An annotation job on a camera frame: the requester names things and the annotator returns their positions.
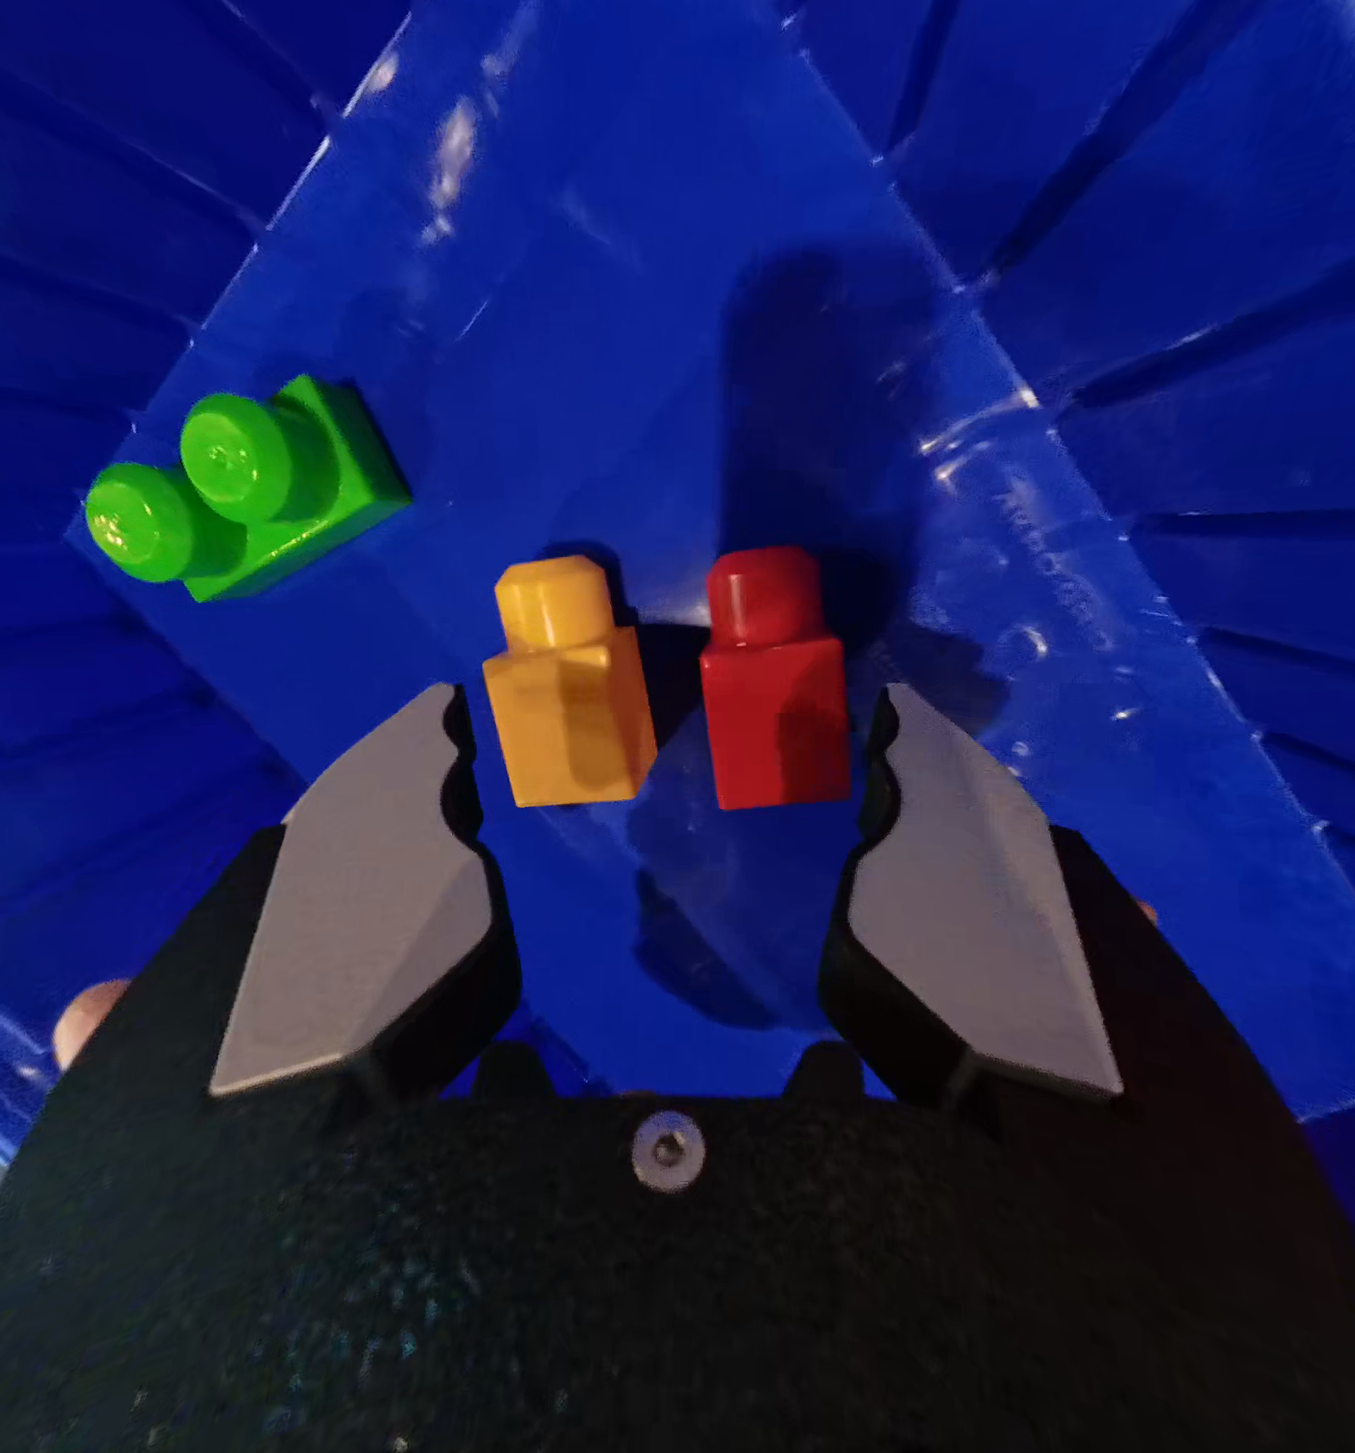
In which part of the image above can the person's left hand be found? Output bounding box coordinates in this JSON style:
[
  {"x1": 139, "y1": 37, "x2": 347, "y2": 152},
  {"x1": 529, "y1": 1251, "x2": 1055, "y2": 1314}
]
[{"x1": 53, "y1": 979, "x2": 133, "y2": 1071}]

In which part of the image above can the green toy block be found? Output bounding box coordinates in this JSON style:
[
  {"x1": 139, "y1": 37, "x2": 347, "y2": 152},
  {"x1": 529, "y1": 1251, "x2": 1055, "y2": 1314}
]
[{"x1": 84, "y1": 375, "x2": 412, "y2": 603}]

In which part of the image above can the blue plastic bin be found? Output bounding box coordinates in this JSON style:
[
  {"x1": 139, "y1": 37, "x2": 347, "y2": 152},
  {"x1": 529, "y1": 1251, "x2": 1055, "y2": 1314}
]
[{"x1": 0, "y1": 0, "x2": 1355, "y2": 1171}]

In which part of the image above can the red toy block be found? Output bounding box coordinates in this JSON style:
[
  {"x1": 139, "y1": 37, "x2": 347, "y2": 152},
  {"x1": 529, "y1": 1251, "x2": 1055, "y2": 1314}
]
[{"x1": 699, "y1": 547, "x2": 852, "y2": 813}]

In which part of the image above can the yellow toy block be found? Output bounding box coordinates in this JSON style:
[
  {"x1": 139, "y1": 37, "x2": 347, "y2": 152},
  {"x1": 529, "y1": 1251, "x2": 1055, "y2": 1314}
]
[{"x1": 481, "y1": 555, "x2": 659, "y2": 809}]

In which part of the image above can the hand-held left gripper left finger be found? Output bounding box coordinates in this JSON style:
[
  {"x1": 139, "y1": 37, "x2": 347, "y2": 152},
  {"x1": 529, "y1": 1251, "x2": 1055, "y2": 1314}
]
[{"x1": 208, "y1": 683, "x2": 519, "y2": 1109}]

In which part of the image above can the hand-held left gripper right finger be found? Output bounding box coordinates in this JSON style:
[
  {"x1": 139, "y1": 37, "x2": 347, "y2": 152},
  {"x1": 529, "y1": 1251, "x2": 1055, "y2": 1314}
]
[{"x1": 818, "y1": 683, "x2": 1123, "y2": 1119}]

